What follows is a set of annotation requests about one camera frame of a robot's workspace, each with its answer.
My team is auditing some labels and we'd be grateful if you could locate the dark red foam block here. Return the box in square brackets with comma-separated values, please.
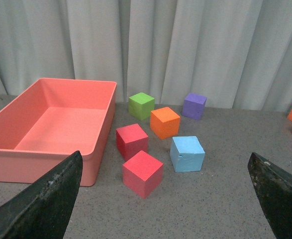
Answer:
[116, 123, 149, 161]

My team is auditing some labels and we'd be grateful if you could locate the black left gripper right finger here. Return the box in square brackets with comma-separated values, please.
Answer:
[248, 152, 292, 239]

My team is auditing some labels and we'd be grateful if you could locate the purple foam block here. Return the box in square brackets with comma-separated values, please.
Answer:
[182, 93, 207, 120]

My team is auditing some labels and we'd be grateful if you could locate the light blue foam block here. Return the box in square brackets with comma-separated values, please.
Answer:
[170, 136, 205, 173]

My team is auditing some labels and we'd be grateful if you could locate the pink plastic bin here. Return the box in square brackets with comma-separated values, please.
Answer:
[0, 78, 116, 186]

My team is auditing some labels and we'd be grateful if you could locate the grey curtain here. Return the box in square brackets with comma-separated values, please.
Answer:
[0, 0, 292, 112]

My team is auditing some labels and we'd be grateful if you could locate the green foam block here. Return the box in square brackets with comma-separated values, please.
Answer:
[128, 92, 155, 120]

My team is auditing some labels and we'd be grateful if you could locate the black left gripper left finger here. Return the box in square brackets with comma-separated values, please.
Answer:
[0, 151, 83, 239]

